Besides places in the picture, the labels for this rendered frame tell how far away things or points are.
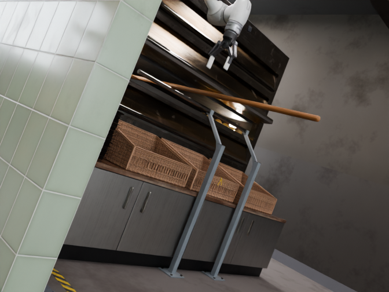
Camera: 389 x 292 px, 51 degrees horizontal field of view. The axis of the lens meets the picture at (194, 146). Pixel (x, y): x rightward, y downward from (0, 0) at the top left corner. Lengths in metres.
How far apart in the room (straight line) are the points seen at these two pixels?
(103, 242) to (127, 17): 1.73
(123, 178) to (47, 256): 1.43
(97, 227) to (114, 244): 0.19
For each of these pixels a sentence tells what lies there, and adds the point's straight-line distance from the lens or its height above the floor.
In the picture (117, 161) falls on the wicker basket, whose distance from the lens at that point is 2.52.
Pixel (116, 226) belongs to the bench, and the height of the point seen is 0.25.
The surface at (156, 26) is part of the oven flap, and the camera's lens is 3.06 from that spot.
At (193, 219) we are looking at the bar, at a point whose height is 0.40.
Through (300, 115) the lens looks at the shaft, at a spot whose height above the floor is 1.18.
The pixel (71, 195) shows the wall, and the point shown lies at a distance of 0.98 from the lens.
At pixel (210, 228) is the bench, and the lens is 3.09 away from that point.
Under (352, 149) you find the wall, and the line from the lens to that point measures 5.20.
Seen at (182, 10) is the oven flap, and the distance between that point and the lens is 3.20.
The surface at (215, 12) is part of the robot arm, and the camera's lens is 2.42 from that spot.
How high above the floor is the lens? 0.78
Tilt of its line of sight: 2 degrees up
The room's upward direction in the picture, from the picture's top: 22 degrees clockwise
